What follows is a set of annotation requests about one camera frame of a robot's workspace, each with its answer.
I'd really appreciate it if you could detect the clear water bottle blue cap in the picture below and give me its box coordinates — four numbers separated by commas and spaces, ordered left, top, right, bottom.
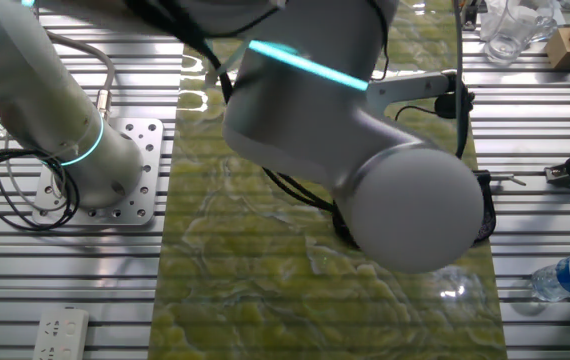
531, 251, 570, 303

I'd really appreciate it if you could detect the black base cable bundle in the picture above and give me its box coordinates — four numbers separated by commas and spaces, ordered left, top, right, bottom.
0, 147, 81, 232

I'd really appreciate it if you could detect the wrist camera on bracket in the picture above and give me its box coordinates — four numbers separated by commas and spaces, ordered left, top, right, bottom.
367, 69, 476, 121

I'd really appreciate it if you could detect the clear glass mug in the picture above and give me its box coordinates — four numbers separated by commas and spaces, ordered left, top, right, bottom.
479, 0, 559, 65

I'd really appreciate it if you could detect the black C-clamp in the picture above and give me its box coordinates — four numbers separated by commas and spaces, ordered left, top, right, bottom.
332, 169, 527, 249

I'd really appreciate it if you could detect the green marble pattern mat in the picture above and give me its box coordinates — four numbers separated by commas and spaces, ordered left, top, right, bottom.
147, 0, 509, 360

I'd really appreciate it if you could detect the gray conduit hose with connector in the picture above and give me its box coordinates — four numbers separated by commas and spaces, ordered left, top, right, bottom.
47, 30, 116, 121

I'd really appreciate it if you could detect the small black stand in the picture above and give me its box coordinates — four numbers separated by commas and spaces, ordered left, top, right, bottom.
459, 0, 486, 31

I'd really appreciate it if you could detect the white power strip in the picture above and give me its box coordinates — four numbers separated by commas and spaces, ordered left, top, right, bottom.
32, 307, 90, 360

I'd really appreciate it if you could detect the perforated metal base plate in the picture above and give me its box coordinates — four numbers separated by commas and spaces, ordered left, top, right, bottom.
32, 117, 165, 226

